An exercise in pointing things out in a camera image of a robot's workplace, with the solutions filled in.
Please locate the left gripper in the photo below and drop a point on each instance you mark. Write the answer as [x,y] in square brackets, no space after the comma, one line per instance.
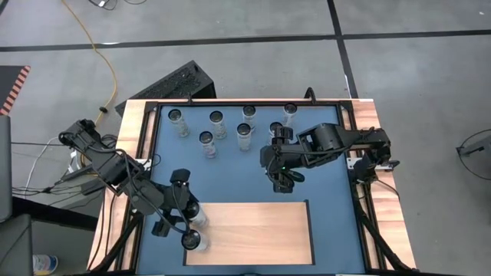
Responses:
[173,199]

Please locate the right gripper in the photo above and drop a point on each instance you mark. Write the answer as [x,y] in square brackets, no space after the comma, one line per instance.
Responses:
[283,159]

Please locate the clear tube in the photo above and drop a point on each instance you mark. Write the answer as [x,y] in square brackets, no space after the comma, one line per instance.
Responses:
[249,111]
[216,118]
[192,210]
[206,138]
[290,109]

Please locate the white Celsius beverage can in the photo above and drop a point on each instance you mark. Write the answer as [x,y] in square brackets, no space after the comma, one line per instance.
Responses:
[190,239]

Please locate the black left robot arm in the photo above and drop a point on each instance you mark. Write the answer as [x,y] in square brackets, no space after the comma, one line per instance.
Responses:
[111,166]

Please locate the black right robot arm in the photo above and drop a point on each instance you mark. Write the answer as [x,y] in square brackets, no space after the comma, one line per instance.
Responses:
[326,142]

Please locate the white Celsius Peach Vibe can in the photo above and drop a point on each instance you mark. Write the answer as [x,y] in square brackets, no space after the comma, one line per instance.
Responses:
[271,134]

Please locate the blue table mat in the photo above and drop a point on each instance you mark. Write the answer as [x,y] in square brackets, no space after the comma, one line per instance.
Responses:
[230,180]

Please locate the light wooden board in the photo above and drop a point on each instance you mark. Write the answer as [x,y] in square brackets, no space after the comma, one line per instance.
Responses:
[253,234]

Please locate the white blue yellow bottle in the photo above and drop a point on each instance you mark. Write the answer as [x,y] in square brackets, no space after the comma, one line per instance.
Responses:
[44,264]

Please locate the grey cabinet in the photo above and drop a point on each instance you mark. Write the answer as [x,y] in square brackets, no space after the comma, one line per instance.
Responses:
[4,168]

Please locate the black mat with hazard stripes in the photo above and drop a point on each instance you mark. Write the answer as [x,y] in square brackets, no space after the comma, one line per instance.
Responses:
[9,82]

